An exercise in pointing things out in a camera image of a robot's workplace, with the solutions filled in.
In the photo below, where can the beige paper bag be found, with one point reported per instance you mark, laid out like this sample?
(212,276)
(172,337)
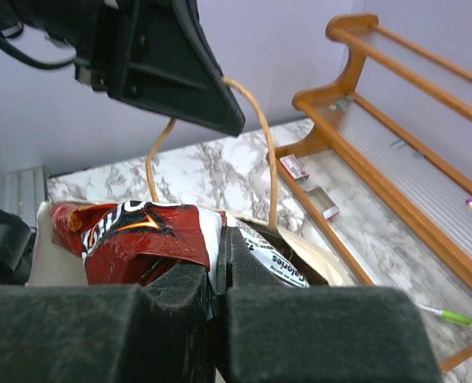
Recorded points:
(230,174)

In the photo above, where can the open small cardboard box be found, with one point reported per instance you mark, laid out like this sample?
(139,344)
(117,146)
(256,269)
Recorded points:
(320,199)

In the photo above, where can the red white matchbox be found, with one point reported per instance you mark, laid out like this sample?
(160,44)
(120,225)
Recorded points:
(294,167)

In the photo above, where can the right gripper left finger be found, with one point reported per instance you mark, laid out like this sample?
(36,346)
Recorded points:
(124,333)

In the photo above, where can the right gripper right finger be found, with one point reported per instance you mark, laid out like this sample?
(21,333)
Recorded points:
(275,333)

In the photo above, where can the wooden two-tier shelf rack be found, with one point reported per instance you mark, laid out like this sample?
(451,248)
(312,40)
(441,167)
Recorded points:
(377,146)

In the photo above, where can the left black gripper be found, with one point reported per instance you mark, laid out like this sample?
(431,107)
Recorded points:
(152,55)

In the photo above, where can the red Doritos bag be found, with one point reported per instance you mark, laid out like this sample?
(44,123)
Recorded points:
(138,241)

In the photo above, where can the green capped white marker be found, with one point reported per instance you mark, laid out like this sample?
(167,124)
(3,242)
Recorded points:
(448,316)

